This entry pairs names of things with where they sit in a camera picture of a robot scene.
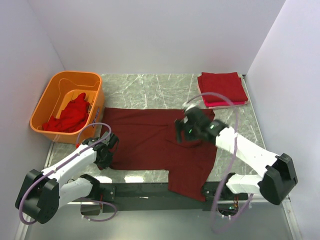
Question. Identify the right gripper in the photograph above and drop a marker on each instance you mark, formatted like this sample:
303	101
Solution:
180	131

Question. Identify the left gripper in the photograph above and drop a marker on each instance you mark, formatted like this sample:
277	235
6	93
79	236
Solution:
110	144

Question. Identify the dark red t shirt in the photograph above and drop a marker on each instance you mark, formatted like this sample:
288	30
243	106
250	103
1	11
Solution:
147	141

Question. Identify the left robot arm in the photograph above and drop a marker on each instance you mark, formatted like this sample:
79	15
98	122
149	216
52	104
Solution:
44	192

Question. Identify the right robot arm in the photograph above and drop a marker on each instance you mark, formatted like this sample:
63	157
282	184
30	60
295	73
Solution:
275	173

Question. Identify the bright red shirt in basket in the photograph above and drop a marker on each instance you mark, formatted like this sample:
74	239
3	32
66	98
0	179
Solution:
72	118

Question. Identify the orange plastic basket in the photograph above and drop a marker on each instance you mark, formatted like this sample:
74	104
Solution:
62	88

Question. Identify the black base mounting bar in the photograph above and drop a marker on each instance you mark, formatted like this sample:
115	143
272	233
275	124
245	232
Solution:
154	196

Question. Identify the folded dark red shirt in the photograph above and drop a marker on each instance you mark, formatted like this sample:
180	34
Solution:
226	84

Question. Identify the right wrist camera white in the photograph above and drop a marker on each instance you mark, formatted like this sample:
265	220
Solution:
188	106

